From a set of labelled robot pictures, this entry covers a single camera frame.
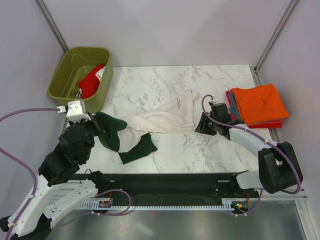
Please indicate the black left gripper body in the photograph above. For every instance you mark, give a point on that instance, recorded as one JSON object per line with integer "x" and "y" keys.
{"x": 94, "y": 130}

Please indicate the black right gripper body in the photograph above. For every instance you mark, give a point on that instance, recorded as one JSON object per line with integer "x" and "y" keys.
{"x": 216, "y": 124}

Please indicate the cream green Charlie Brown shirt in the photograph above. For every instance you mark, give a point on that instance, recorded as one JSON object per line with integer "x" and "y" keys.
{"x": 130, "y": 136}

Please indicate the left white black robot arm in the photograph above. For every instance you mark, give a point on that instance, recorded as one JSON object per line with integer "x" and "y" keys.
{"x": 36, "y": 217}

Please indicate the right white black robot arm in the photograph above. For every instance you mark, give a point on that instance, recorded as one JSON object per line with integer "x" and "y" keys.
{"x": 278, "y": 167}

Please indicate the pink folded shirt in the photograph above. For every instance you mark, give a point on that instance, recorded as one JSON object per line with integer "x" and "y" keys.
{"x": 229, "y": 102}

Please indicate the teal folded shirt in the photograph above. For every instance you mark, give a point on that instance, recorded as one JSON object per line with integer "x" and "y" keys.
{"x": 234, "y": 106}

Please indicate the orange folded shirt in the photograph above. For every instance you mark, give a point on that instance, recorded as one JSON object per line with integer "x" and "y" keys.
{"x": 260, "y": 105}

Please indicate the olive green plastic bin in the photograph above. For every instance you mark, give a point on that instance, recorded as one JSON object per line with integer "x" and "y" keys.
{"x": 75, "y": 65}

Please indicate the red shirt in bin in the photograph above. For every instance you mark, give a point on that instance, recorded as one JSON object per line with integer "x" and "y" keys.
{"x": 89, "y": 85}

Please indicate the red folded shirt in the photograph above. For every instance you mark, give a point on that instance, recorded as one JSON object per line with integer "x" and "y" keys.
{"x": 277, "y": 124}

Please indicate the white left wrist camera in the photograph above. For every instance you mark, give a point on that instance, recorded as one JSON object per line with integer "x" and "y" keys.
{"x": 76, "y": 111}

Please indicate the right aluminium frame post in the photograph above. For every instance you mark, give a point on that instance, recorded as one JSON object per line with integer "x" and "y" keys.
{"x": 276, "y": 33}

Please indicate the aluminium frame post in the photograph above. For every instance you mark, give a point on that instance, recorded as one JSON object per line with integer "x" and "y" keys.
{"x": 51, "y": 23}
{"x": 276, "y": 33}

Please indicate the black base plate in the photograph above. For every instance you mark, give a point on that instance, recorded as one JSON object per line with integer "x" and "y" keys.
{"x": 176, "y": 188}

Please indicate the white slotted cable duct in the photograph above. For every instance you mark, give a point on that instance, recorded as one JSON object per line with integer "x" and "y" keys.
{"x": 99, "y": 205}

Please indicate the left aluminium frame post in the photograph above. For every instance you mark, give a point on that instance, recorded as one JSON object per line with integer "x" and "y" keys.
{"x": 51, "y": 23}

